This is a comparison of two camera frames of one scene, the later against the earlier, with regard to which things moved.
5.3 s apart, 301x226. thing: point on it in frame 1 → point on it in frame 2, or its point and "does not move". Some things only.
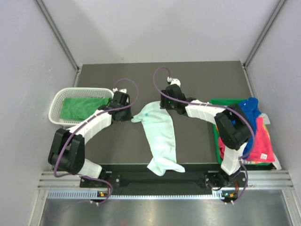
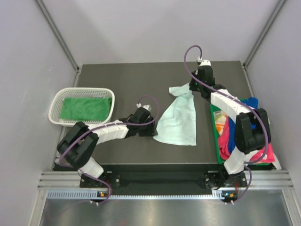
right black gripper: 164,103 → 192,86
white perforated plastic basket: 56,102 does not move
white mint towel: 157,126 → 177,124
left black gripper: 128,117 → 151,131
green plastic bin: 226,101 does not move
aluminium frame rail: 272,179 does not move
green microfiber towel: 80,108 does not move
